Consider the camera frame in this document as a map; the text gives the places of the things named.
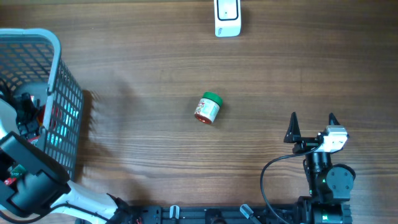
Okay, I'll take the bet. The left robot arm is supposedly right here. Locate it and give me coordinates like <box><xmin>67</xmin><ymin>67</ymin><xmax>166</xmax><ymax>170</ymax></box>
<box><xmin>1</xmin><ymin>95</ymin><xmax>134</xmax><ymax>223</ymax></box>

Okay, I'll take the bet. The camera cable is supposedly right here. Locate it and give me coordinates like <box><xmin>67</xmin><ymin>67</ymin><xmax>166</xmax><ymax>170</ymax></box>
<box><xmin>0</xmin><ymin>202</ymin><xmax>113</xmax><ymax>223</ymax></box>
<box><xmin>260</xmin><ymin>142</ymin><xmax>324</xmax><ymax>224</ymax></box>

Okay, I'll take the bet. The left camera cable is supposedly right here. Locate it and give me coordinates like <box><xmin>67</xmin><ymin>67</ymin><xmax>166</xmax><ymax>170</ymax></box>
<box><xmin>0</xmin><ymin>202</ymin><xmax>113</xmax><ymax>223</ymax></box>

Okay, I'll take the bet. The white barcode scanner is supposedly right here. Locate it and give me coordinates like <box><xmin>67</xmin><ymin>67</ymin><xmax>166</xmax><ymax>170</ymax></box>
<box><xmin>214</xmin><ymin>0</ymin><xmax>242</xmax><ymax>38</ymax></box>

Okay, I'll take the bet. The green lid jar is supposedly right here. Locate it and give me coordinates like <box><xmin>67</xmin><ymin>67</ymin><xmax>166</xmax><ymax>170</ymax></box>
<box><xmin>194</xmin><ymin>92</ymin><xmax>223</xmax><ymax>124</ymax></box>

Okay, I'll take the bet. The grey plastic mesh basket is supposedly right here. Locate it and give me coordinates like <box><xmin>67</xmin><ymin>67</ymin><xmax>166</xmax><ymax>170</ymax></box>
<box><xmin>1</xmin><ymin>29</ymin><xmax>84</xmax><ymax>178</ymax></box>

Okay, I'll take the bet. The right camera cable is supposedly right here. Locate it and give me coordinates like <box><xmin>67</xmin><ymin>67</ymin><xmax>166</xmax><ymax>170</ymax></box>
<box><xmin>260</xmin><ymin>142</ymin><xmax>324</xmax><ymax>224</ymax></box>

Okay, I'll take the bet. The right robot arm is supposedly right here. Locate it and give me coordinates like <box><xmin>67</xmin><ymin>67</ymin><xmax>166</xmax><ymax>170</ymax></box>
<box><xmin>284</xmin><ymin>113</ymin><xmax>356</xmax><ymax>224</ymax></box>

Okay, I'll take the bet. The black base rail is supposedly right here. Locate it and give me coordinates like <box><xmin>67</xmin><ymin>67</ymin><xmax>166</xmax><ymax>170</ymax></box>
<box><xmin>75</xmin><ymin>204</ymin><xmax>353</xmax><ymax>224</ymax></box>

